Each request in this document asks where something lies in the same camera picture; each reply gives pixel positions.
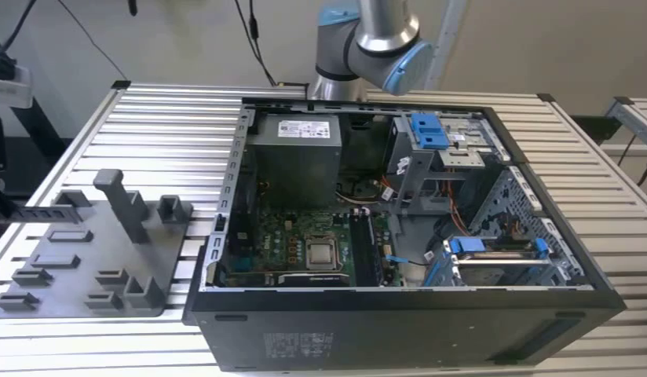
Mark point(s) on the RAM stick with black chips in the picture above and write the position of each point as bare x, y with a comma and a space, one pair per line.
45, 214

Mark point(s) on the installed black RAM stick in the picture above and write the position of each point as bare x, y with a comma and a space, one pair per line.
375, 251

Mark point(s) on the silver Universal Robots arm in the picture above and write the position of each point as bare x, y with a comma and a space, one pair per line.
386, 31

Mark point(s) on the green motherboard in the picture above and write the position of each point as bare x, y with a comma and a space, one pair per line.
282, 235

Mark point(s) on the black graphics card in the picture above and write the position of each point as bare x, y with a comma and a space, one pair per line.
312, 278

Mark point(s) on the grey metal drive cage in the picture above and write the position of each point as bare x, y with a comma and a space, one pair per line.
423, 165

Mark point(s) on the hard disk in blue carrier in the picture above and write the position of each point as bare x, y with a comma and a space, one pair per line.
467, 245

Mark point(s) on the CPU socket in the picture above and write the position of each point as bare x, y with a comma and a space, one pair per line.
314, 237

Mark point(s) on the metal slat side table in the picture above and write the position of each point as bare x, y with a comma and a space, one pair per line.
643, 118

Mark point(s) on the blue drive cage latch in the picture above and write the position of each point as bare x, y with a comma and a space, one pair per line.
428, 129

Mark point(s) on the black hanging wall object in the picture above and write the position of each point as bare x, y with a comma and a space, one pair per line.
132, 7

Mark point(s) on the black table corner cap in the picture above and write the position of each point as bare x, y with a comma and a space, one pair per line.
546, 97
121, 84
623, 100

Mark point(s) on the black open PC case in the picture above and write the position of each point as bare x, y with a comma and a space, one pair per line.
355, 334

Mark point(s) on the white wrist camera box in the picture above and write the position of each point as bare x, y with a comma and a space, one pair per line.
9, 86

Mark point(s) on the grey power supply unit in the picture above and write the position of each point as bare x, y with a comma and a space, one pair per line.
292, 169

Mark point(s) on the grey parts rack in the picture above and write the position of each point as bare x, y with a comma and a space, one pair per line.
108, 267

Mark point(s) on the silver CPU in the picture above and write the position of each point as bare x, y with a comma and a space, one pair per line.
322, 255

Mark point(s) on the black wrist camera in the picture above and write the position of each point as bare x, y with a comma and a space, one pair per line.
0, 64

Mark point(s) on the black RAM slot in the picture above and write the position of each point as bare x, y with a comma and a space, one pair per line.
359, 251

